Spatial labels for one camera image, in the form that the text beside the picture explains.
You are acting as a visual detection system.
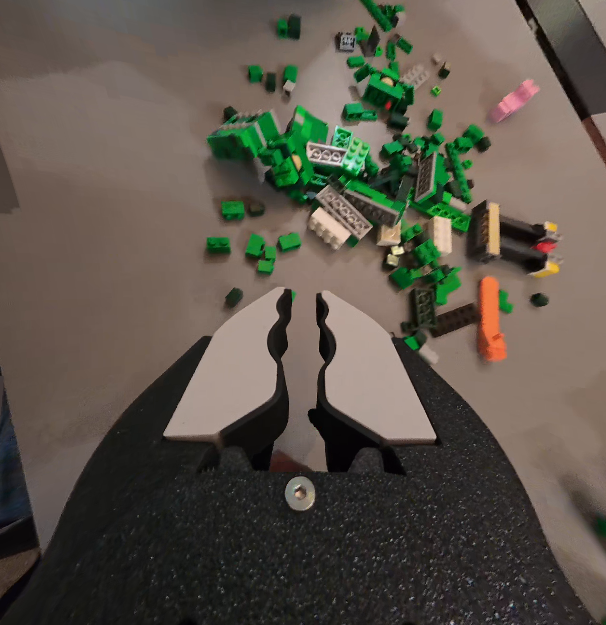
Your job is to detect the pink toy pig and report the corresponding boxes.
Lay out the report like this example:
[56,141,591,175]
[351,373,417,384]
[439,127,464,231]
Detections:
[489,80,541,124]

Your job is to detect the black desk cable cover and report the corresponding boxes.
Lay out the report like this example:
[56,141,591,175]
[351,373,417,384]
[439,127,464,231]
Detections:
[517,0,606,120]

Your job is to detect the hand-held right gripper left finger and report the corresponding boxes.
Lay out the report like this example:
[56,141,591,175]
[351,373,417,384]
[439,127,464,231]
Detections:
[163,287,292,471]

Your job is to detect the green studded plate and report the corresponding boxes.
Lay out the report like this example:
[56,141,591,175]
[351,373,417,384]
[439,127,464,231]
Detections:
[343,136,372,177]

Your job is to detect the light grey brick with holes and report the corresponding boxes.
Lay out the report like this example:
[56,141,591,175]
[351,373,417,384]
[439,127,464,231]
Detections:
[308,141,345,164]

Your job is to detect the long grey brick with holes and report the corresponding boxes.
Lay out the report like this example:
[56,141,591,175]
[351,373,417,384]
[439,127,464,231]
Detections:
[316,185,373,240]

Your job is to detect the orange brick separator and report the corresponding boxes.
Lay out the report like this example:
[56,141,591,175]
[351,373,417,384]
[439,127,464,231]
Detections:
[476,275,508,362]

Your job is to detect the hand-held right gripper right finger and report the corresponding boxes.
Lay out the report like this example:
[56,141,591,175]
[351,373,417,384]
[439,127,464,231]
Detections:
[309,290,439,472]

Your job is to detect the green tiled panel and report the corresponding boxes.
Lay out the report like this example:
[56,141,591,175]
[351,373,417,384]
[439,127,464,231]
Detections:
[284,104,329,151]

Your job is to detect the pile of green toy bricks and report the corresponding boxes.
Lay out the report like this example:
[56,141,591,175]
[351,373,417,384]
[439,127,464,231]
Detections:
[206,0,550,352]

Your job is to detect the small white plate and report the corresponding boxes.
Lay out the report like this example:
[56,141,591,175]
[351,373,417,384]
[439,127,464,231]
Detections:
[427,216,453,255]

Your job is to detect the person's blue jeans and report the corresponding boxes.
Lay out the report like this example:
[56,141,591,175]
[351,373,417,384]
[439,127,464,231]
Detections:
[0,400,33,531]

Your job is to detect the white brick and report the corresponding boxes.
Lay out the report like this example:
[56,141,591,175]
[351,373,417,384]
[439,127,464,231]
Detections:
[309,209,354,251]

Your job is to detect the black tan cart assembly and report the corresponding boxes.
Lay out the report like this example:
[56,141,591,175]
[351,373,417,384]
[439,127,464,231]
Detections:
[467,200,563,279]

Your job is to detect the green white brick assembly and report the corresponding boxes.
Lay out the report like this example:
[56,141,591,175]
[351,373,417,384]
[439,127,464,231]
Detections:
[207,109,282,162]

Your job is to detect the green assembly with tan ball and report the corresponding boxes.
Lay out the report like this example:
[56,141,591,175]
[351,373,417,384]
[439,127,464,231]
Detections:
[362,68,416,113]

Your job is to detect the black brick plate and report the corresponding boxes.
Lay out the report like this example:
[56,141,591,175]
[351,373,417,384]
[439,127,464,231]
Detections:
[432,302,483,337]

